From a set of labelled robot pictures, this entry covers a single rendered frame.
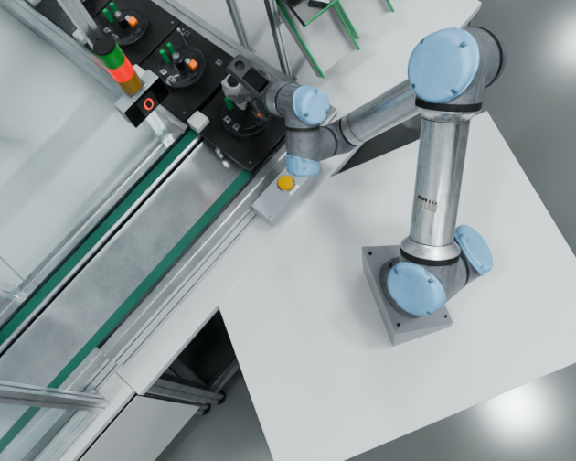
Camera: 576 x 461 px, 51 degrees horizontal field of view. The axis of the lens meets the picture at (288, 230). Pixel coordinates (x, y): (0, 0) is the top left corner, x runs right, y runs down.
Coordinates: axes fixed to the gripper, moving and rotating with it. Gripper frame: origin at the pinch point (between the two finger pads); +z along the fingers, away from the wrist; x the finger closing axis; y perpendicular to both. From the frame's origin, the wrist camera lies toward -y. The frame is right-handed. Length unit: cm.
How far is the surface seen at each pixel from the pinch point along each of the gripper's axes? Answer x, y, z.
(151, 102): -18.2, -10.3, 3.2
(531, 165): 84, 128, 15
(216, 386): -68, 92, 35
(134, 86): -19.1, -17.3, -1.5
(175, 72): -2.7, -2.7, 28.6
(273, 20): 19.1, -3.1, 0.8
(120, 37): -4.0, -15.6, 46.8
